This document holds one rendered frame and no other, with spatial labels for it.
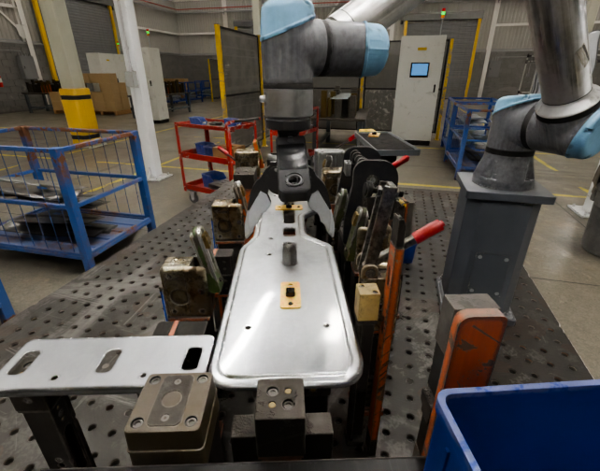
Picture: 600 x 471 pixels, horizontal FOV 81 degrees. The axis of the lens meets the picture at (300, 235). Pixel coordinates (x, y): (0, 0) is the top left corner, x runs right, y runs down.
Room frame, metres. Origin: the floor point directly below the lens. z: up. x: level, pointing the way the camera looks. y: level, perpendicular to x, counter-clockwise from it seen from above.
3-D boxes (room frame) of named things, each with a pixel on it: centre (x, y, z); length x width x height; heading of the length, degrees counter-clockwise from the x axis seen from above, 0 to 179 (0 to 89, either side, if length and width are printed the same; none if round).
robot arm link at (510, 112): (0.93, -0.56, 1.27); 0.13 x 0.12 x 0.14; 22
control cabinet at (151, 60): (11.06, 4.47, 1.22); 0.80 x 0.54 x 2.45; 76
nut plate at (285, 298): (0.55, 0.02, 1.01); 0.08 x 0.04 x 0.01; 2
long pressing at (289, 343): (1.03, 0.04, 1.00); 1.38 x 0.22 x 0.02; 2
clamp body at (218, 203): (0.94, 0.21, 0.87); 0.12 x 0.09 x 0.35; 92
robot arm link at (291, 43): (0.57, 0.01, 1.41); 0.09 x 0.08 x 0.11; 112
